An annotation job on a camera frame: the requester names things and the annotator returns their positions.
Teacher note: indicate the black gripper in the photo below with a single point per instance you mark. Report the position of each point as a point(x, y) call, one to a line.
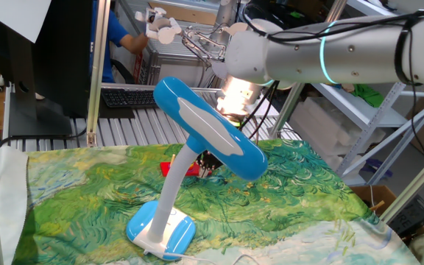
point(213, 162)

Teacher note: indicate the blue and white desk lamp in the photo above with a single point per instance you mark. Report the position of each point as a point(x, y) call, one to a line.
point(212, 129)

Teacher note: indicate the bare person forearm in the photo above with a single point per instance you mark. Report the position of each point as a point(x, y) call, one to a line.
point(134, 42)

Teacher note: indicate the silver teleoperation linkage arm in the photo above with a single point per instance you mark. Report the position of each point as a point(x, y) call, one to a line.
point(226, 14)

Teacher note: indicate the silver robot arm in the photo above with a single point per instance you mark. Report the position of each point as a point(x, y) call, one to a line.
point(326, 51)

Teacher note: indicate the red peg board toy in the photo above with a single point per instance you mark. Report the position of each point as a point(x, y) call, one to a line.
point(166, 169)

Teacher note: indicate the painted landscape tablecloth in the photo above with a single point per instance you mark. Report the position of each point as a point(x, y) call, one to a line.
point(271, 206)

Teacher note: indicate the silver metal case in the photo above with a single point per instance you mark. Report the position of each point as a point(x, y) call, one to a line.
point(175, 71)

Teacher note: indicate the black keyboard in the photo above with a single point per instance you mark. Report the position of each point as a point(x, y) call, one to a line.
point(127, 98)

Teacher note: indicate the white foam block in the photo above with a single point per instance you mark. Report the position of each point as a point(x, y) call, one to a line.
point(318, 125)

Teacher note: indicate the black office chair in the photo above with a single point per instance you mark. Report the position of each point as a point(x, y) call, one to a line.
point(125, 75)

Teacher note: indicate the brown cardboard box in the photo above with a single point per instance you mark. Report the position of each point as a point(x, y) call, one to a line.
point(361, 195)

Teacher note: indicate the grey metal shelf rack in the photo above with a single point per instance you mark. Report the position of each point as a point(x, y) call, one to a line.
point(359, 110)

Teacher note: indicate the person in blue shirt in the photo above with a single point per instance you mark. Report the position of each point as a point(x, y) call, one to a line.
point(116, 25)

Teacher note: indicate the blue cloth bundle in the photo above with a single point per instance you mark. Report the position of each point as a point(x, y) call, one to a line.
point(375, 167)

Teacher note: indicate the green cloth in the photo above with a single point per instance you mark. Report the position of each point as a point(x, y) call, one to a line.
point(370, 95)

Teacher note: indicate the black computer monitor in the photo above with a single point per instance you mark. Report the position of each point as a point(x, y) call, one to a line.
point(61, 55)

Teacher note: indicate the black equipment case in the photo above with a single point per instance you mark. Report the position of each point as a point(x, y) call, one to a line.
point(410, 217)

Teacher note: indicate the white paper sheet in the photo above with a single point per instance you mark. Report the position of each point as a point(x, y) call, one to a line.
point(13, 14)

